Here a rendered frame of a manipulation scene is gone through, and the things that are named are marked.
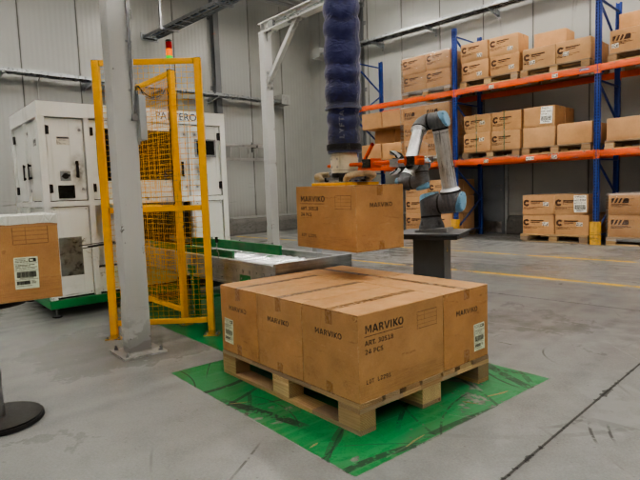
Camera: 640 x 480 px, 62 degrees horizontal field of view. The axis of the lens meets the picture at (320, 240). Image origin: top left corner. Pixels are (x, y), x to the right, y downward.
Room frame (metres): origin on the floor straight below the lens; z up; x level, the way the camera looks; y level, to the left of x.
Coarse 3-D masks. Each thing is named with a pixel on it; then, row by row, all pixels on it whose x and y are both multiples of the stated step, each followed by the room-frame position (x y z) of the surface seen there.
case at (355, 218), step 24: (312, 192) 3.44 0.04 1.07; (336, 192) 3.26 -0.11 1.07; (360, 192) 3.14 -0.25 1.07; (384, 192) 3.26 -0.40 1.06; (312, 216) 3.45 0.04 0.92; (336, 216) 3.26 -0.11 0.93; (360, 216) 3.14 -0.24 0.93; (384, 216) 3.26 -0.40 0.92; (312, 240) 3.46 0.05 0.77; (336, 240) 3.27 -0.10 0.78; (360, 240) 3.14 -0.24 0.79; (384, 240) 3.26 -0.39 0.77
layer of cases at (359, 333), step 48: (240, 288) 3.04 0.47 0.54; (288, 288) 2.98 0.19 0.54; (336, 288) 2.93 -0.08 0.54; (384, 288) 2.88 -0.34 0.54; (432, 288) 2.83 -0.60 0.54; (480, 288) 2.85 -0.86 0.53; (240, 336) 3.02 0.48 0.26; (288, 336) 2.66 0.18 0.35; (336, 336) 2.37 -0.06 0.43; (384, 336) 2.37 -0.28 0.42; (432, 336) 2.59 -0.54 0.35; (480, 336) 2.85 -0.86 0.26; (336, 384) 2.38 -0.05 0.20; (384, 384) 2.36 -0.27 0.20
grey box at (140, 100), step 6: (138, 96) 3.64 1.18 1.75; (144, 96) 3.67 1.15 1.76; (138, 102) 3.65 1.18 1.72; (144, 102) 3.66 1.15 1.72; (138, 108) 3.65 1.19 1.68; (144, 108) 3.66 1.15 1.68; (138, 114) 3.66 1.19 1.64; (144, 114) 3.66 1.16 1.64; (144, 120) 3.66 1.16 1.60; (138, 126) 3.67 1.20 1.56; (144, 126) 3.66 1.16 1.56; (138, 132) 3.67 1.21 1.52; (144, 132) 3.66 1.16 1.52; (138, 138) 3.68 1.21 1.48; (144, 138) 3.65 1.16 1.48
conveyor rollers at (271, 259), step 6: (198, 246) 5.57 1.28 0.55; (234, 252) 4.82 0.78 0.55; (240, 252) 4.85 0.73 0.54; (246, 252) 4.79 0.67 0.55; (252, 252) 4.83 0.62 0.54; (240, 258) 4.43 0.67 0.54; (246, 258) 4.37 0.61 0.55; (252, 258) 4.40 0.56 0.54; (258, 258) 4.34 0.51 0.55; (264, 258) 4.37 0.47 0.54; (270, 258) 4.31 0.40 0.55; (276, 258) 4.34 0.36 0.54; (282, 258) 4.28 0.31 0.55; (288, 258) 4.30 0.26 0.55; (294, 258) 4.25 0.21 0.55; (300, 258) 4.27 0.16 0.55; (270, 264) 3.98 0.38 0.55
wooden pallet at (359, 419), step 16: (224, 352) 3.17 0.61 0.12; (224, 368) 3.18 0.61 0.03; (240, 368) 3.09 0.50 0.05; (464, 368) 2.75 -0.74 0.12; (480, 368) 2.85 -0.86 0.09; (256, 384) 2.90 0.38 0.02; (272, 384) 2.88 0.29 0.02; (288, 384) 2.67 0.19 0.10; (304, 384) 2.56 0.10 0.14; (416, 384) 2.50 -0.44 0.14; (432, 384) 2.58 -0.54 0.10; (288, 400) 2.67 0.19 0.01; (304, 400) 2.64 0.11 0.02; (384, 400) 2.36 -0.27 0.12; (400, 400) 2.65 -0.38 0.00; (416, 400) 2.56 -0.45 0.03; (432, 400) 2.58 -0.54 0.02; (320, 416) 2.47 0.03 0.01; (336, 416) 2.43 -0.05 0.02; (352, 416) 2.30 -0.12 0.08; (368, 416) 2.29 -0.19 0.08; (352, 432) 2.30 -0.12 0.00; (368, 432) 2.29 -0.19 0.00
